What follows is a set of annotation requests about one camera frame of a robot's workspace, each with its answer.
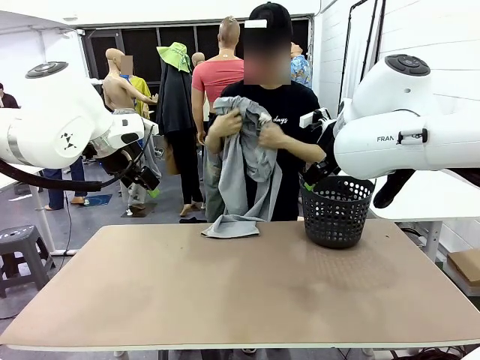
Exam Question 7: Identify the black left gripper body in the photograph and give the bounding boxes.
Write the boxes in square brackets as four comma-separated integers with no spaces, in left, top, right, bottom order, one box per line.
[119,165,161,191]

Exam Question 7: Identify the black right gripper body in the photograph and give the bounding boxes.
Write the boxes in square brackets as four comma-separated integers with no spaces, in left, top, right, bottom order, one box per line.
[301,158,341,185]

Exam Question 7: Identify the grey training pants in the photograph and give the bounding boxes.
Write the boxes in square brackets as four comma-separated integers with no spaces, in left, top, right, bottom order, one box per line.
[201,96,284,239]

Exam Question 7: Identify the person's right forearm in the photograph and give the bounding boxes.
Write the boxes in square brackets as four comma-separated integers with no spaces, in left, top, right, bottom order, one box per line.
[205,127,227,155]

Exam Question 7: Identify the person's left forearm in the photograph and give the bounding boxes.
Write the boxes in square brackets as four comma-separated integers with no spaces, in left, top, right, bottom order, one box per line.
[280,133,327,163]

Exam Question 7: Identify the person's left hand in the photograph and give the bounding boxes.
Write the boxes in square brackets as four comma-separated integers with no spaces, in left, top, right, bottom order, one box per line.
[258,124,288,149]

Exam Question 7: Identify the person's right hand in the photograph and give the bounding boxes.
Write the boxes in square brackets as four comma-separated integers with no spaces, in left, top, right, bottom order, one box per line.
[211,111,245,136]

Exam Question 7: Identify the black perforated plastic basket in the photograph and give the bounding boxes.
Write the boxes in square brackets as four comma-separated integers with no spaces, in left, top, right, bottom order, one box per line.
[298,175,377,250]

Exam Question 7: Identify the person in black t-shirt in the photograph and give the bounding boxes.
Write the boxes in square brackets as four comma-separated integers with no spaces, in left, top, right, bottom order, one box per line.
[204,28,328,222]

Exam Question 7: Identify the mannequin in black coat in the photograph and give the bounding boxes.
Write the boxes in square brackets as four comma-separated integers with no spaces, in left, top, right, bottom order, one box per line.
[154,61,206,218]

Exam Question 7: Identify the person in yellow shirt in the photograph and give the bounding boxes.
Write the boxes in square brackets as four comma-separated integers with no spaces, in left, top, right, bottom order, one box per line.
[119,55,153,118]

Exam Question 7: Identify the person in blue jeans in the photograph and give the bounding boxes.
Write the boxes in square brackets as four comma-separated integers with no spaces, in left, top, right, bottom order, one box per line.
[42,157,90,212]

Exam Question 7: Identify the bare-chested tan mannequin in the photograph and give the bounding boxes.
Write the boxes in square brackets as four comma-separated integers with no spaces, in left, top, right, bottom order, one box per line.
[102,47,159,218]

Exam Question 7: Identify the mannequin in floral shirt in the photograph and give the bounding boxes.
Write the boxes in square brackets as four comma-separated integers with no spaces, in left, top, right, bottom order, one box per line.
[289,41,314,89]

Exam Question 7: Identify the large white side table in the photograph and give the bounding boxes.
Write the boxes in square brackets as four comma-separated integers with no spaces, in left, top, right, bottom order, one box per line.
[369,170,480,263]

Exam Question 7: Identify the mannequin with red top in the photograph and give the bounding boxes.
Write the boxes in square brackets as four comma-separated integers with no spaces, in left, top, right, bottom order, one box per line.
[190,16,245,146]

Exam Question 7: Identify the green bucket hat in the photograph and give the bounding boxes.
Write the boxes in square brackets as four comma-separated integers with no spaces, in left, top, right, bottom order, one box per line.
[156,41,194,74]

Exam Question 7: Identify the grey plastic stool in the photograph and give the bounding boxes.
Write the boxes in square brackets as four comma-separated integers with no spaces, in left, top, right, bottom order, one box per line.
[0,224,57,299]

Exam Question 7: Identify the black backdrop stand pole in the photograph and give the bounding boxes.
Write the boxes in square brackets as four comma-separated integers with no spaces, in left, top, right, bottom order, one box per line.
[339,0,388,110]

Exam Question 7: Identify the seated person in dark top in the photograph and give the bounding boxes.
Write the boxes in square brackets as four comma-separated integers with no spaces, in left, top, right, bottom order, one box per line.
[0,82,20,110]

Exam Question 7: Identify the black cap with white tag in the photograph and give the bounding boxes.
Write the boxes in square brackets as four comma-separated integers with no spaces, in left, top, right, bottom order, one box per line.
[244,1,294,30]

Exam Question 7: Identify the brown cardboard box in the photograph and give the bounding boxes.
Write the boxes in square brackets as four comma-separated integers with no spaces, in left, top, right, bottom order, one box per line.
[445,248,480,289]

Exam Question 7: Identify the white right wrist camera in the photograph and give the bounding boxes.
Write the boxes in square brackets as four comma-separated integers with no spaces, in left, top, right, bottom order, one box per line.
[299,107,332,129]

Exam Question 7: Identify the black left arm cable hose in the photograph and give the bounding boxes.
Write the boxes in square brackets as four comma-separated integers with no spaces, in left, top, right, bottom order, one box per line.
[0,125,155,194]

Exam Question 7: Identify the black floor cables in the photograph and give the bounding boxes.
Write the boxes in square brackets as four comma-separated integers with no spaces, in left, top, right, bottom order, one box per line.
[391,346,468,360]

